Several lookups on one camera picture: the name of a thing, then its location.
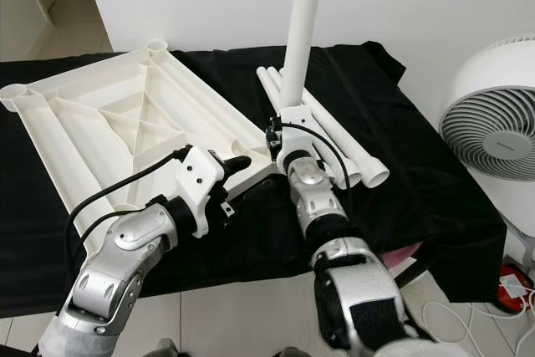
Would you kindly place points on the black cloth cover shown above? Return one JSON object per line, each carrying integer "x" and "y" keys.
{"x": 426, "y": 206}

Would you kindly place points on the white plastic ribbed table top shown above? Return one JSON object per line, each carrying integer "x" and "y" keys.
{"x": 84, "y": 123}

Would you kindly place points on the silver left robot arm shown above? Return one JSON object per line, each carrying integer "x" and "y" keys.
{"x": 109, "y": 290}

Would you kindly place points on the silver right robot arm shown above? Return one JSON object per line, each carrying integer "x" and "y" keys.
{"x": 318, "y": 202}

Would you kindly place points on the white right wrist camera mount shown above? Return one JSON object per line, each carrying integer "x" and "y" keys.
{"x": 301, "y": 119}

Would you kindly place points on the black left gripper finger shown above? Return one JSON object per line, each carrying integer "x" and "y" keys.
{"x": 236, "y": 164}
{"x": 259, "y": 200}

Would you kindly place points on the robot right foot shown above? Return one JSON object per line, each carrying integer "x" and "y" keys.
{"x": 288, "y": 353}

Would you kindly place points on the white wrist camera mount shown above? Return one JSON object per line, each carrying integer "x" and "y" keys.
{"x": 301, "y": 119}
{"x": 201, "y": 175}

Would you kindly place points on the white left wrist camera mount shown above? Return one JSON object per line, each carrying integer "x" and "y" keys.
{"x": 201, "y": 175}

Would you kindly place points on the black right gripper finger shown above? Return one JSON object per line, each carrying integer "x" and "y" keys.
{"x": 273, "y": 126}

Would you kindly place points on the white floor fan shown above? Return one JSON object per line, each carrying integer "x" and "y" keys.
{"x": 493, "y": 123}

